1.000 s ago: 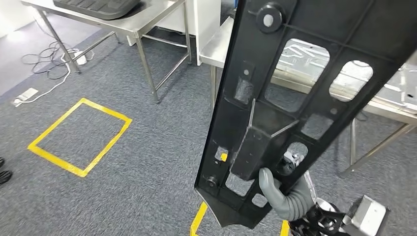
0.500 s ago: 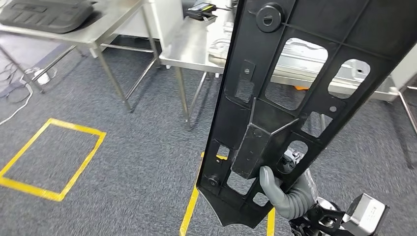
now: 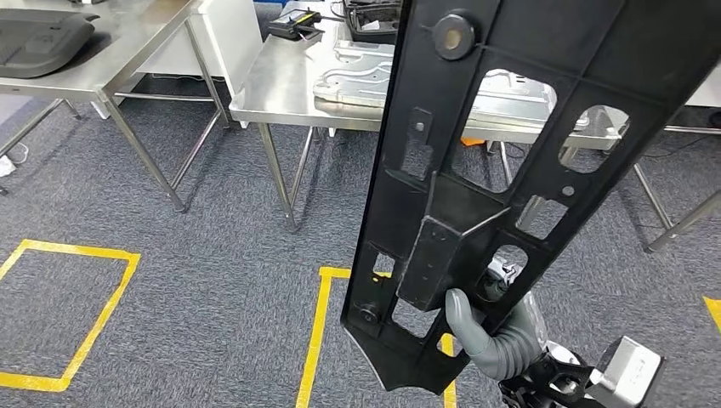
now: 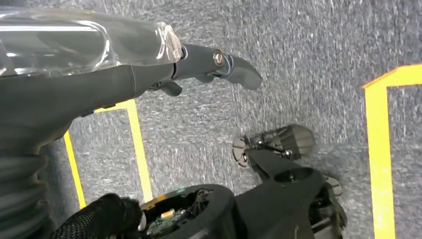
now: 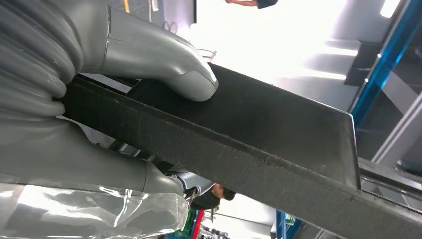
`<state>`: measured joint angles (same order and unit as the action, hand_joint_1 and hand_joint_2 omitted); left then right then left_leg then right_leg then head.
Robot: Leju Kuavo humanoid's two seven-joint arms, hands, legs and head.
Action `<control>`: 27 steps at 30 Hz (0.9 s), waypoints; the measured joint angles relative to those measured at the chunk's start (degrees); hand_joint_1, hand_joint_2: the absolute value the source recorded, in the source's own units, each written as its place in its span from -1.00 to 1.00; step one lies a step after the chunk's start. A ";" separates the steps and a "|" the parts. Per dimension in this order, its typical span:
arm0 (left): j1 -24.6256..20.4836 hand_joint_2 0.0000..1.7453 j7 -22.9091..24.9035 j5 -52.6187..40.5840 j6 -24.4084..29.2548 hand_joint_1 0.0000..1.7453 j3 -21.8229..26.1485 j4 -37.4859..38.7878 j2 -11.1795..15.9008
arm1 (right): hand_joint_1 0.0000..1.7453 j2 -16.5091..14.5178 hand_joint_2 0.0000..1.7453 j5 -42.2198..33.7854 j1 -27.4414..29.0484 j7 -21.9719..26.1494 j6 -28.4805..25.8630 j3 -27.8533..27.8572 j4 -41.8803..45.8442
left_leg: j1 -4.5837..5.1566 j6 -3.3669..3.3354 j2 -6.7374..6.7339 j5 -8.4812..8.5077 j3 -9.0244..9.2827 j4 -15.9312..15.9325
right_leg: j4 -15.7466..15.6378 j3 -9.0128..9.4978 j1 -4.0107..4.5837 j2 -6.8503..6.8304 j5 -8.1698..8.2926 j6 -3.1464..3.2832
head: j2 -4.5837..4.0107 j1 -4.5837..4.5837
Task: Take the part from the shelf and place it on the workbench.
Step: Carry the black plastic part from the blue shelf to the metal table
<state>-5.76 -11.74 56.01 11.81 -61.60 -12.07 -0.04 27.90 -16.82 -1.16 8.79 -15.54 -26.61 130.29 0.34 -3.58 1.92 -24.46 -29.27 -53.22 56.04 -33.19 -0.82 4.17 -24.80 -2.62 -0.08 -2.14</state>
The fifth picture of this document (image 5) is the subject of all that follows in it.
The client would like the blue metal shelf rack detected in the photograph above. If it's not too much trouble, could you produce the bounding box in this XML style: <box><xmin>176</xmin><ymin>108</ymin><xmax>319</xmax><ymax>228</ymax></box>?
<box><xmin>348</xmin><ymin>0</ymin><xmax>422</xmax><ymax>128</ymax></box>

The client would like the ceiling light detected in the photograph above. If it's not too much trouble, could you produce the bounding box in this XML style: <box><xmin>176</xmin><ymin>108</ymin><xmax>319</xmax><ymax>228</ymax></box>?
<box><xmin>380</xmin><ymin>0</ymin><xmax>402</xmax><ymax>19</ymax></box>

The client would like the person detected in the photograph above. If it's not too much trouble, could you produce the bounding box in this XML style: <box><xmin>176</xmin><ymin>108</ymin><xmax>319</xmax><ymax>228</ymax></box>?
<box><xmin>225</xmin><ymin>0</ymin><xmax>279</xmax><ymax>10</ymax></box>
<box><xmin>183</xmin><ymin>183</ymin><xmax>237</xmax><ymax>211</ymax></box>

